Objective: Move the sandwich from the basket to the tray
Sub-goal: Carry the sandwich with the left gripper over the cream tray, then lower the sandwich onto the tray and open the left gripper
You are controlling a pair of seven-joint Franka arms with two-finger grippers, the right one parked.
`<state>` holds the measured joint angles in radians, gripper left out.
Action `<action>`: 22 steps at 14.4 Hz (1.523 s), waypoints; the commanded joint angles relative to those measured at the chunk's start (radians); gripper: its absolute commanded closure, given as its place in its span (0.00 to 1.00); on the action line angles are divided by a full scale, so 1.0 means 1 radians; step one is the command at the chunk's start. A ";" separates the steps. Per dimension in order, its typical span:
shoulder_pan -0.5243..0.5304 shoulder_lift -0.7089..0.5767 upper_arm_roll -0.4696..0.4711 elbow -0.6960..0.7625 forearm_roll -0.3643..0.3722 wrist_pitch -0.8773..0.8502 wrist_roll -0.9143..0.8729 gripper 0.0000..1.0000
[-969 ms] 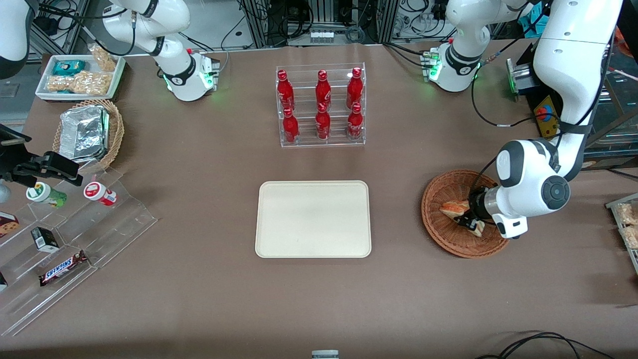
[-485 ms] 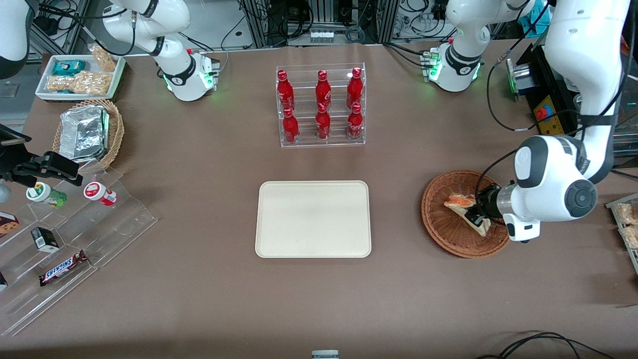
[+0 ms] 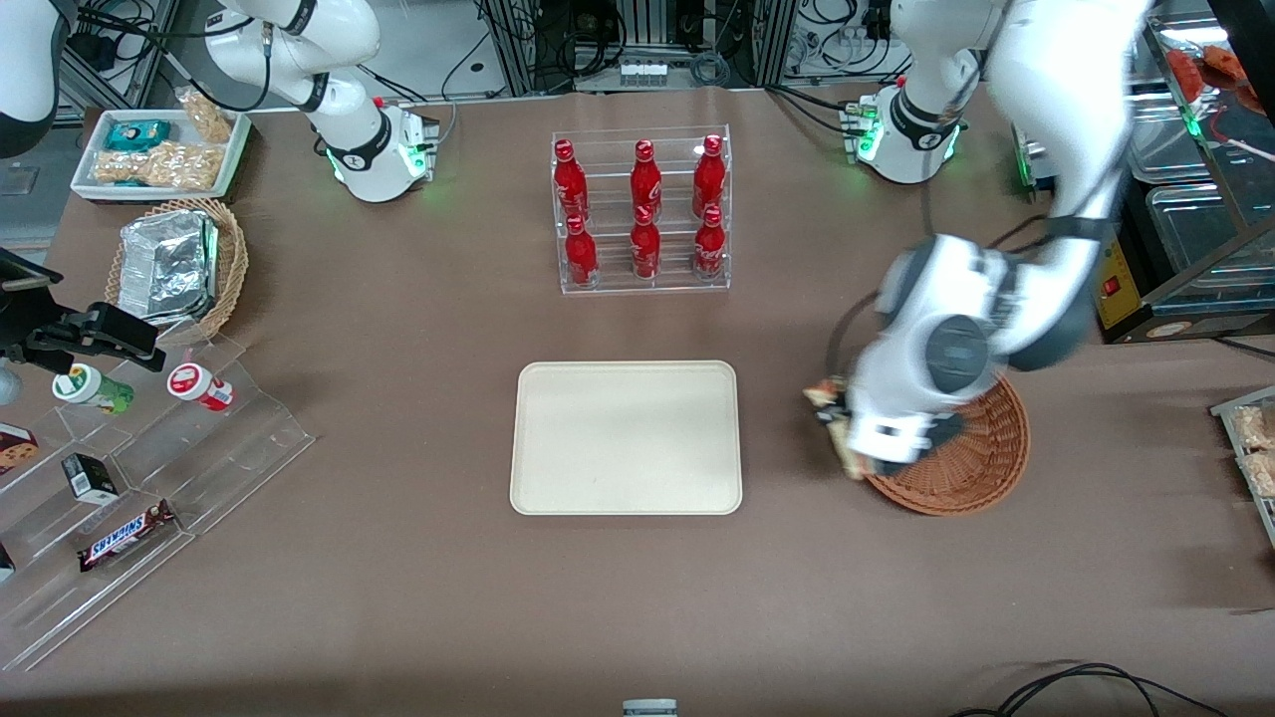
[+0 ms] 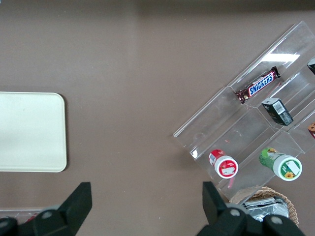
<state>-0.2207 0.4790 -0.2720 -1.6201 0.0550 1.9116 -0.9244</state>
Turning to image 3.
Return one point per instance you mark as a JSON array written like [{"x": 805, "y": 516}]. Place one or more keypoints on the triangular sandwich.
[{"x": 825, "y": 389}]

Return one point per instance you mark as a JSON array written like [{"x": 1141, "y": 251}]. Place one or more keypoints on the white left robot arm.
[{"x": 1056, "y": 80}]

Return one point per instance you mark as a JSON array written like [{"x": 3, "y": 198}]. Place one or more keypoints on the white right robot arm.
[{"x": 289, "y": 50}]

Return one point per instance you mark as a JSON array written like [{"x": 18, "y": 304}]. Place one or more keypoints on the brown wicker basket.
[{"x": 986, "y": 468}]

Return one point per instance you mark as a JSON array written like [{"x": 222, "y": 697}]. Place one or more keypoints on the light wicker basket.
[{"x": 235, "y": 261}]

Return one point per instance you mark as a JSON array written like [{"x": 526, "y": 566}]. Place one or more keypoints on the cream rectangular tray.
[{"x": 626, "y": 438}]

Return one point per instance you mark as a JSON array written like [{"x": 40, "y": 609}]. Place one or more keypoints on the white snack tray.
[{"x": 239, "y": 149}]

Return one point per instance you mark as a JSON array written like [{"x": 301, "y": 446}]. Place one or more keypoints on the white tray with packs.
[{"x": 1230, "y": 410}]

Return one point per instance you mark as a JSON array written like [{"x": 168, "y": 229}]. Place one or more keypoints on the green snack can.
[{"x": 92, "y": 388}]

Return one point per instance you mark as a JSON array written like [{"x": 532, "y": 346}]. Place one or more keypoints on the silver foil bag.
[{"x": 167, "y": 264}]

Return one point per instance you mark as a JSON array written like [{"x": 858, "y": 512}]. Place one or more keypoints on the red snack can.
[{"x": 197, "y": 385}]

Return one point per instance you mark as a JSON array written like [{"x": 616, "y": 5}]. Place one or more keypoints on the brown cookie box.
[{"x": 15, "y": 450}]

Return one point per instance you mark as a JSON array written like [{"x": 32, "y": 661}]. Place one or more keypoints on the small black box with barcode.
[{"x": 90, "y": 478}]

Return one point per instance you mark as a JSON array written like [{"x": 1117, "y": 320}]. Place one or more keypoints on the clear acrylic tiered stand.
[{"x": 239, "y": 438}]

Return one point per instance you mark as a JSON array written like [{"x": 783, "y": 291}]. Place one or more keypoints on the large clear peanut bag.
[{"x": 164, "y": 167}]

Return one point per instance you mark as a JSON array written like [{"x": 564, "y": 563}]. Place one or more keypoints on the teal snack pack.
[{"x": 137, "y": 134}]

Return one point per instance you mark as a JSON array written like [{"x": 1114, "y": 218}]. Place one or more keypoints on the Snickers chocolate bar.
[{"x": 125, "y": 536}]

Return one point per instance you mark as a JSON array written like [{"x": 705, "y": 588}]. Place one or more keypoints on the red cola bottle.
[
  {"x": 570, "y": 184},
  {"x": 644, "y": 247},
  {"x": 581, "y": 254},
  {"x": 708, "y": 179},
  {"x": 709, "y": 247},
  {"x": 645, "y": 181}
]

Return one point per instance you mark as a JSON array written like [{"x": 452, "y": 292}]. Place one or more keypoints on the plain black box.
[{"x": 5, "y": 564}]

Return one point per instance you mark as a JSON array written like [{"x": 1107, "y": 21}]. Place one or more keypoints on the small clear peanut bag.
[{"x": 207, "y": 118}]

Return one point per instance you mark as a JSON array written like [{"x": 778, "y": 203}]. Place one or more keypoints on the clear acrylic bottle rack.
[{"x": 610, "y": 271}]

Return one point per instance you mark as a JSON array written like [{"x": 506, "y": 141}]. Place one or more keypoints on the black food warmer cabinet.
[{"x": 1116, "y": 289}]

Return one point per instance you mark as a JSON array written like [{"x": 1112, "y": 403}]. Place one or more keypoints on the grey white device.
[{"x": 649, "y": 709}]

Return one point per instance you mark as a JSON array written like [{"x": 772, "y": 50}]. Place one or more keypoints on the clear pack of crackers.
[
  {"x": 1261, "y": 474},
  {"x": 1257, "y": 426}
]

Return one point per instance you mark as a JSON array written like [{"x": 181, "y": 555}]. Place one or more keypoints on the metal pan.
[{"x": 1165, "y": 134}]

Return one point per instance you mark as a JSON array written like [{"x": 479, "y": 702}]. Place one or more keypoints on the orange fried food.
[{"x": 1200, "y": 68}]

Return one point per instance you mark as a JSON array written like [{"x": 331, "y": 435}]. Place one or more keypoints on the aluminium profile frame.
[{"x": 516, "y": 45}]

